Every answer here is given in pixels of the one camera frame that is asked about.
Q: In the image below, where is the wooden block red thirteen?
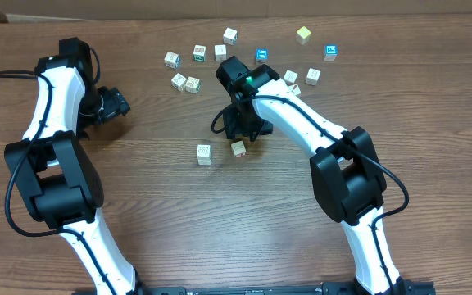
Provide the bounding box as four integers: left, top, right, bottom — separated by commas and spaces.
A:
231, 141, 247, 158

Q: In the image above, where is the wooden block red three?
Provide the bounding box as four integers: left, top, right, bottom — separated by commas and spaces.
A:
197, 144, 211, 161

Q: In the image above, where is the wooden block number four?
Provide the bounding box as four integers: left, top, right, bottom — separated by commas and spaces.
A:
288, 84, 301, 97

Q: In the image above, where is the wooden block number two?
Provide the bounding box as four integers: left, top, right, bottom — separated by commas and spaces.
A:
198, 160, 211, 166

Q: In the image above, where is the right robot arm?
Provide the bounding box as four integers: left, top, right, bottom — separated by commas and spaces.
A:
216, 57, 405, 294

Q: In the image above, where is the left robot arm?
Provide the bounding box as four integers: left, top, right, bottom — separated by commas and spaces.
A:
0, 38, 148, 294

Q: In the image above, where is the wooden block green edge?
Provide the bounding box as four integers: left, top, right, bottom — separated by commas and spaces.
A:
185, 76, 201, 94

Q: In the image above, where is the wooden block yellow side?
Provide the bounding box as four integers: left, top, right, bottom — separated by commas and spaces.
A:
283, 70, 297, 84

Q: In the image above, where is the wooden block yellow edge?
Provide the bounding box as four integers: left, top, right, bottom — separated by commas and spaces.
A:
171, 73, 187, 92

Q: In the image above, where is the blue top wooden block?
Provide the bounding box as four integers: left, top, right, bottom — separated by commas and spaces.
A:
255, 48, 269, 64

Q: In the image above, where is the plain wooden block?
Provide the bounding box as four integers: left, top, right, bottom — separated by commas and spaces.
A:
214, 44, 227, 61

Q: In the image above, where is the wooden block blue side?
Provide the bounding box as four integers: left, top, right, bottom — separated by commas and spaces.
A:
164, 52, 180, 69

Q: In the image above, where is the wooden block green letter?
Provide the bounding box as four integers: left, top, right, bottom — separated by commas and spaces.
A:
193, 45, 207, 62

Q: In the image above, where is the wooden block far top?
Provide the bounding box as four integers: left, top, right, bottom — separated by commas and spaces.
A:
223, 27, 238, 45

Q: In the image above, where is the wooden block blue H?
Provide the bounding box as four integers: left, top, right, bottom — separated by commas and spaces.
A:
305, 68, 321, 86

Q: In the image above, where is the yellow top wooden block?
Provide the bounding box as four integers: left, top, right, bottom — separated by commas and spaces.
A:
296, 26, 311, 45

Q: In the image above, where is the blue top block right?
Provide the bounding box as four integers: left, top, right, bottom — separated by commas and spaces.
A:
324, 44, 338, 61

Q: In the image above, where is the cardboard backdrop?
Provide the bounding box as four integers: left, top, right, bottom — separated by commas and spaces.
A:
0, 0, 472, 22

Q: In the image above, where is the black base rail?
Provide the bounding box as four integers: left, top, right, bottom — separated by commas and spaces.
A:
71, 280, 437, 295

